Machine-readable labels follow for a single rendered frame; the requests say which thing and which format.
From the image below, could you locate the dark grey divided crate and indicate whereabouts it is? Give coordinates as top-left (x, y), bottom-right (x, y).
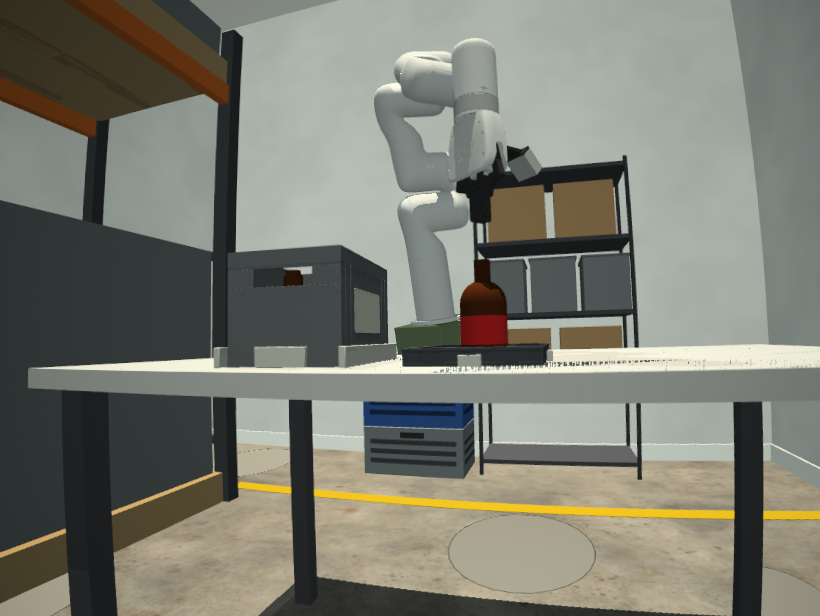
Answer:
top-left (227, 245), bottom-right (388, 367)

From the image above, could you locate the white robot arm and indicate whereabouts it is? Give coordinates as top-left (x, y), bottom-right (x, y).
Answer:
top-left (374, 38), bottom-right (542, 326)

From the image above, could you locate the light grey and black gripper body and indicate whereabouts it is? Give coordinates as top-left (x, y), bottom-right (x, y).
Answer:
top-left (448, 109), bottom-right (508, 182)

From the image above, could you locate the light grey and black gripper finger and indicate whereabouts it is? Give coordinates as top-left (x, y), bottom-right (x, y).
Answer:
top-left (456, 177), bottom-right (487, 224)
top-left (473, 143), bottom-right (505, 223)

